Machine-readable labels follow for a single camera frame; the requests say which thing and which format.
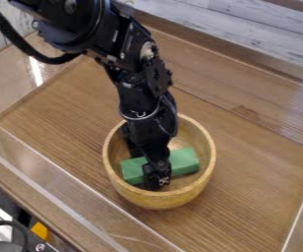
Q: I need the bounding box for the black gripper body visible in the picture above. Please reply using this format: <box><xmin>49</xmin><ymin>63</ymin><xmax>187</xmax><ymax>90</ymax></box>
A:
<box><xmin>116</xmin><ymin>101</ymin><xmax>180</xmax><ymax>168</ymax></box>

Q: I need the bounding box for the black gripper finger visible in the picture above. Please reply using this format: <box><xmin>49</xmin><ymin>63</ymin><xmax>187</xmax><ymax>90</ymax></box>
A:
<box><xmin>119</xmin><ymin>123</ymin><xmax>143</xmax><ymax>158</ymax></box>
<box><xmin>142</xmin><ymin>161</ymin><xmax>171</xmax><ymax>191</ymax></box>

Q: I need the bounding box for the green rectangular block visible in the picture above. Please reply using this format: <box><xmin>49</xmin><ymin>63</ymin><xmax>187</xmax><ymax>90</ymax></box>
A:
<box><xmin>119</xmin><ymin>147</ymin><xmax>199</xmax><ymax>185</ymax></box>

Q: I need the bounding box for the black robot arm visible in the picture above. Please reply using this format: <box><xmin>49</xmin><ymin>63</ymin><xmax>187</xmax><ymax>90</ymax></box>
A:
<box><xmin>0</xmin><ymin>0</ymin><xmax>178</xmax><ymax>190</ymax></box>

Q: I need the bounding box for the brown wooden bowl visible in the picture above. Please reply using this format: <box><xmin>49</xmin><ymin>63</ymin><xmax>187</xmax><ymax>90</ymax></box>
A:
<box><xmin>103</xmin><ymin>114</ymin><xmax>216</xmax><ymax>210</ymax></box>

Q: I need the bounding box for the clear acrylic tray wall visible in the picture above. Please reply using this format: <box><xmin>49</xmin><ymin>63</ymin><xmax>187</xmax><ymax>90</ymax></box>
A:
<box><xmin>0</xmin><ymin>125</ymin><xmax>184</xmax><ymax>252</ymax></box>

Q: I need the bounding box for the black cable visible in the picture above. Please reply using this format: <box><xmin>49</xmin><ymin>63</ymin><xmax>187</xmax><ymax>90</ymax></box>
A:
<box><xmin>0</xmin><ymin>220</ymin><xmax>33</xmax><ymax>252</ymax></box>

